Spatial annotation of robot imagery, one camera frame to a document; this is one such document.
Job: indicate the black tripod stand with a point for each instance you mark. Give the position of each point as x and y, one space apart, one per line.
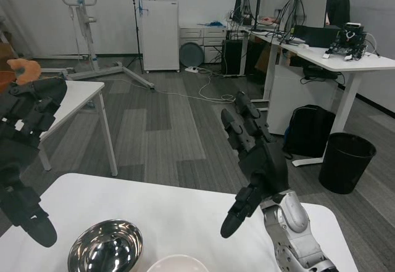
137 34

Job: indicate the black office chair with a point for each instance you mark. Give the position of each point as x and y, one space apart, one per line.
339 10

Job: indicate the black box on desk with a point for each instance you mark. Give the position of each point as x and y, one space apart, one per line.
318 36

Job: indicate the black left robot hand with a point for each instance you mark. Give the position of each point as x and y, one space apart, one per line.
21 124

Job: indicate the black computer tower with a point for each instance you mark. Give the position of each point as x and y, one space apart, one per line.
233 56

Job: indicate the white wheeled gantry stand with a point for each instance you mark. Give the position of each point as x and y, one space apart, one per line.
89 37

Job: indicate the white ceramic bowl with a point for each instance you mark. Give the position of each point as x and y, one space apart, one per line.
176 264

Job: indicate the white drawer unit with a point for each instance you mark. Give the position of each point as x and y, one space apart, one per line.
213 37

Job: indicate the shiny metal bowl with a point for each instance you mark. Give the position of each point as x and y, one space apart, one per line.
105 250

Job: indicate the tall white cabinet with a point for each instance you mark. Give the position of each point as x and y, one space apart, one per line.
160 36

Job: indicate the small robot on desk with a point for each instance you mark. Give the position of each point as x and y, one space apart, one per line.
350 42

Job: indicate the white power strip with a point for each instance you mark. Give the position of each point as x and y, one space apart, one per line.
192 69

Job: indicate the black trash bin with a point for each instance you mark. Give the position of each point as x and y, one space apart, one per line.
345 164

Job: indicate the white side table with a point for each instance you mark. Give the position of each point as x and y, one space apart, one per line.
83 91

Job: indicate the orange plush toy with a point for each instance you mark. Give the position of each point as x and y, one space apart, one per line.
26 70

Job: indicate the white office desk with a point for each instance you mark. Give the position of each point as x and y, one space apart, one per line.
311 54

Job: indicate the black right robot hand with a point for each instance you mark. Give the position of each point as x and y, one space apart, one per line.
268 167

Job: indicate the grey round tray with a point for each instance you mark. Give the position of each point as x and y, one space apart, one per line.
191 54

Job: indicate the black backpack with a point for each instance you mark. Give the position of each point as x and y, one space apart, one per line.
311 130

